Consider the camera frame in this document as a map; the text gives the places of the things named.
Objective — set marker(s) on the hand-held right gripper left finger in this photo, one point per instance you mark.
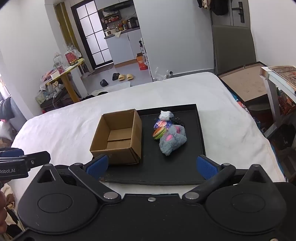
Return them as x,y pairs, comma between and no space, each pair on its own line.
98,165

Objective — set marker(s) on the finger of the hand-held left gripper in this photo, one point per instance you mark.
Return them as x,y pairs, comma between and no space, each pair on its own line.
11,153
38,158

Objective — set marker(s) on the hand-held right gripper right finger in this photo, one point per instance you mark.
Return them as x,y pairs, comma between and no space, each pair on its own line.
207,167

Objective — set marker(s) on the brown cardboard box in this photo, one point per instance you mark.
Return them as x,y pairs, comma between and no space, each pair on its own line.
120,151

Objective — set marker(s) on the grey plush toy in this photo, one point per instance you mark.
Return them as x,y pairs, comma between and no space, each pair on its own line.
171,146

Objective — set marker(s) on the black tray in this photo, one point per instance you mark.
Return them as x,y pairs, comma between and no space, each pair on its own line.
150,168

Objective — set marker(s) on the black knit pouch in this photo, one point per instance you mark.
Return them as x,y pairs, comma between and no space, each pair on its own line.
178,121

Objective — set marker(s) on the burger plush toy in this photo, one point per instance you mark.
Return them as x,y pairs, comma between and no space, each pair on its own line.
159,133

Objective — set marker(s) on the blue pink tissue packet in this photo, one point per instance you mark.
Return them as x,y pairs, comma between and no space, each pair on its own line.
161,123

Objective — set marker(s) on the person's left hand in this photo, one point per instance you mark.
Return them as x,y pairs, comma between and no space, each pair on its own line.
2,208

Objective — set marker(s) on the green patterned box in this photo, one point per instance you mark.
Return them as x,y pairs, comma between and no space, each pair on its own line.
40,98

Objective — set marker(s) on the dark suitcase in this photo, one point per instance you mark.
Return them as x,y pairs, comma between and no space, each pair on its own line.
60,102

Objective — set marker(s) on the crumpled white plastic bag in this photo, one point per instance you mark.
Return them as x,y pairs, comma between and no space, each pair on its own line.
165,115

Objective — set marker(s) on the pile of plastic bags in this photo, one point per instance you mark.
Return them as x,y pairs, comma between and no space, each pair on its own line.
49,89

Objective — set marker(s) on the yellow round table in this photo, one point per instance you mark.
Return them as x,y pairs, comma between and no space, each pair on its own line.
67,83

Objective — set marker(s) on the black slipper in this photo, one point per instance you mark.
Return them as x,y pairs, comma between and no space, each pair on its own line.
104,83
115,76

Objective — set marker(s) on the flat white box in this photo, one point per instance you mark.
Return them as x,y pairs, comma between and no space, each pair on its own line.
55,74

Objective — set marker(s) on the flat cardboard sheet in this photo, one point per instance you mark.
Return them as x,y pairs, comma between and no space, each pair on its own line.
245,85

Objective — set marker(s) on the beige slipper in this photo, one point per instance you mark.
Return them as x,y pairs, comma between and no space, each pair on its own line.
130,76
121,77

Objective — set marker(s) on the small red box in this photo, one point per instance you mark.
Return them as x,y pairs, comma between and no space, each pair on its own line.
60,69

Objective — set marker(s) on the white desk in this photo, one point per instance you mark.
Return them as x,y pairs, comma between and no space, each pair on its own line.
271,92

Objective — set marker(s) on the clear glass jar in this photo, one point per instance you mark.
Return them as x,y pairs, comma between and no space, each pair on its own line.
58,60

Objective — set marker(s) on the orange crate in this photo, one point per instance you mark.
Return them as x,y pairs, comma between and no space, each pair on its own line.
288,105

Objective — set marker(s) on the clear plastic bag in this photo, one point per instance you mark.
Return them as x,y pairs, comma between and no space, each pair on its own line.
161,74

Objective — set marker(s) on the large red box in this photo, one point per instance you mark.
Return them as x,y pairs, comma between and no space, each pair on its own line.
71,58

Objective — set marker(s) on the orange carton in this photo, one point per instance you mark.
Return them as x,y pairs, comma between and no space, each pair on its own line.
141,62

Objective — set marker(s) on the white shelf rack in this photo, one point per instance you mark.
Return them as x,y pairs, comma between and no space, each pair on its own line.
145,58

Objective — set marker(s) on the white kitchen cabinet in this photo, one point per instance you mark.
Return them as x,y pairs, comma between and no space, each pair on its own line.
122,48

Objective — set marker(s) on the grey entry door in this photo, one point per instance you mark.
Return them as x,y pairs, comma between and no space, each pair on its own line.
233,51

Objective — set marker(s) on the patterned board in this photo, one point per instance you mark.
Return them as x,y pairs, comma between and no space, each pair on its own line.
285,75

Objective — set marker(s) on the black framed glass door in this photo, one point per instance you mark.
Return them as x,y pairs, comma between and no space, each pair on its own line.
92,34

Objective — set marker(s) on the black door lock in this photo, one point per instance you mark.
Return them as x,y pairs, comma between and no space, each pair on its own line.
241,11

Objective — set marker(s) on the dark hanging clothes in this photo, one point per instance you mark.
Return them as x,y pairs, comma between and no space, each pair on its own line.
218,7

